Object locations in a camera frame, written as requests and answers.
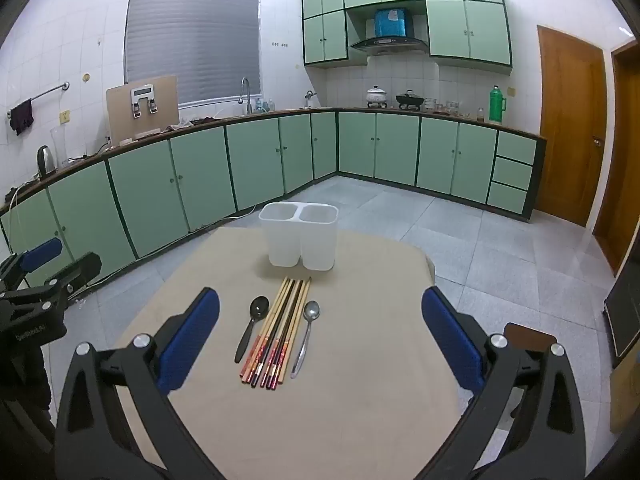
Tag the bottles by sink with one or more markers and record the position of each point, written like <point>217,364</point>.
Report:
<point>264,106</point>

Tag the metal sink faucet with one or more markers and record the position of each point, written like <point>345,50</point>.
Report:
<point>246,92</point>

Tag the black range hood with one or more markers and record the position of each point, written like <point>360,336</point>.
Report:
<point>390,43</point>

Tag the white two-compartment utensil holder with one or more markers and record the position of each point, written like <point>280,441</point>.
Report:
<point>285,240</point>

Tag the metal spoon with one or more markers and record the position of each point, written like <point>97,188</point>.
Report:
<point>311,311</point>

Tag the brown board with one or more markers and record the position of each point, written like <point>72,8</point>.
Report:
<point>117,120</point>

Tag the green base cabinet run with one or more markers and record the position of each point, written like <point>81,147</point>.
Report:
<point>200,175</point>
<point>440,155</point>

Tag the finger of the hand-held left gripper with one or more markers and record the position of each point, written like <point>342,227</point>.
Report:
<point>42,252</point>
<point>80,266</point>

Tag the brown wooden door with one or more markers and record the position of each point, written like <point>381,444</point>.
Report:
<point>625,160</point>
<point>570,125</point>

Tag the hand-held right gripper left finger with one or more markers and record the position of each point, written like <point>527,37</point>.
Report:
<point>192,340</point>

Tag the row of chopsticks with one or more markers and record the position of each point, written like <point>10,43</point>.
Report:
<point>280,330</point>

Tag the blue box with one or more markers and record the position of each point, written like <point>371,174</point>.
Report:
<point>394,21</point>

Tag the white device with clips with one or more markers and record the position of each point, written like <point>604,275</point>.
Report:
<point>145,96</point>

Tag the metal kettle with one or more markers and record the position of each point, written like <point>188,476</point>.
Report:
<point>46,160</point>

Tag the metal towel rail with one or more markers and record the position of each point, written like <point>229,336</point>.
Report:
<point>47,92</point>

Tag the brown stool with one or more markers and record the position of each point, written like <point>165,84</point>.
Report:
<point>530,337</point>

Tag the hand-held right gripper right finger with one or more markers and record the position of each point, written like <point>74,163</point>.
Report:
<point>452,340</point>

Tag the white cooking pot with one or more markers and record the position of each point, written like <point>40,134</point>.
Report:
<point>377,96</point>

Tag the green thermos jug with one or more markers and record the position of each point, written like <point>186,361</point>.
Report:
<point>496,105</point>

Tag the small chrome tap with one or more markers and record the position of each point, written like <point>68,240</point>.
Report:
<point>310,97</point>

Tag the dark towel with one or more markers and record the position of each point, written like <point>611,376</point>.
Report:
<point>21,117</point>

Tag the yellow wall socket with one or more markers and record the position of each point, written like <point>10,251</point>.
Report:
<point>64,116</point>

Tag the black plastic spoon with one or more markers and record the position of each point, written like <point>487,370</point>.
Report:
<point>258,306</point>

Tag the cardboard box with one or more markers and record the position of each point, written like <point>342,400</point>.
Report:
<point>626,395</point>

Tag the black flat panel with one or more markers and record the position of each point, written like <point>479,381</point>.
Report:
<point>625,315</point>

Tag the clear glass pitcher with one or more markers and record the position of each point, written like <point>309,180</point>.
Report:
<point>60,147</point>

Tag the black wok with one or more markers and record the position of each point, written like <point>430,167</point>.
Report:
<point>410,99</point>

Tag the grey window blind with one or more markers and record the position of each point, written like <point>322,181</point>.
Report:
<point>190,40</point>

